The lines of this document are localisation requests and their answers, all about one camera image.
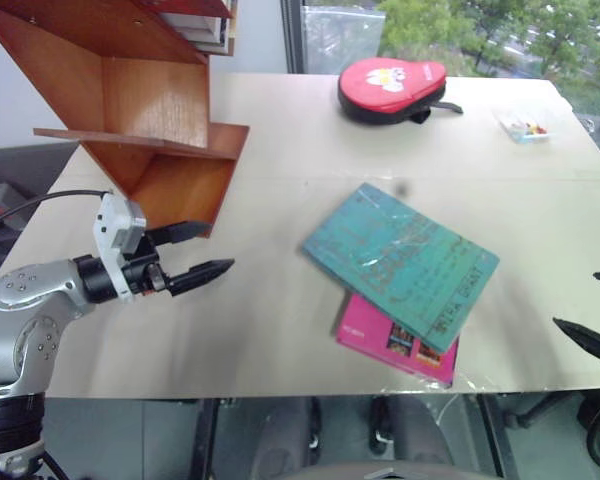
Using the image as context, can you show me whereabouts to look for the black chair base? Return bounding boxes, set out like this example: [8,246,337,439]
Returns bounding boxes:
[499,389,600,474]

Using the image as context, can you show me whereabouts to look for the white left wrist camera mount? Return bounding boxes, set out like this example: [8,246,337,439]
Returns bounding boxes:
[92,192,147,303]

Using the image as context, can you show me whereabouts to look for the dark window frame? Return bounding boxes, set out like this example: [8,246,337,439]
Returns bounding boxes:
[279,0,307,75]

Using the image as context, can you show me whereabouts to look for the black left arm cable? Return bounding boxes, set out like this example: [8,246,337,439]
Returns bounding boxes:
[0,189,114,236]

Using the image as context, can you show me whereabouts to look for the teal green book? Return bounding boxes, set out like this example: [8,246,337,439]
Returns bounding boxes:
[299,181,502,355]

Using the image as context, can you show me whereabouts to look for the dark red shelved book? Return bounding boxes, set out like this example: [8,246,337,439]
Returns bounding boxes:
[157,0,235,21]

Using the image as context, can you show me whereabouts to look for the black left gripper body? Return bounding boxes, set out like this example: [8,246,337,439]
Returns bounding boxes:
[121,231,175,298]

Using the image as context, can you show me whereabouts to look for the pink book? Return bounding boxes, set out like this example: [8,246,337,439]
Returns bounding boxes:
[335,291,462,389]

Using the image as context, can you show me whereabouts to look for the black table leg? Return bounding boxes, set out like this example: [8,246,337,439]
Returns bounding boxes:
[192,397,222,480]

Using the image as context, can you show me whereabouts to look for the brown wooden bookshelf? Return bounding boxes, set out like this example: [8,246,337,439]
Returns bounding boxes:
[0,0,252,240]

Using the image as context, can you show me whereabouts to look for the red paddle case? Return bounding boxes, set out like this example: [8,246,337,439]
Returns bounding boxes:
[336,56,465,126]

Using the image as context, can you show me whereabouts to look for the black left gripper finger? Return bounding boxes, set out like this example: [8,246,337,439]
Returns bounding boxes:
[167,258,237,300]
[149,220,214,248]

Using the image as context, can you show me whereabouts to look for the clear plastic pin box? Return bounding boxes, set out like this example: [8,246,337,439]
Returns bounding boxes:
[491,106,554,147]

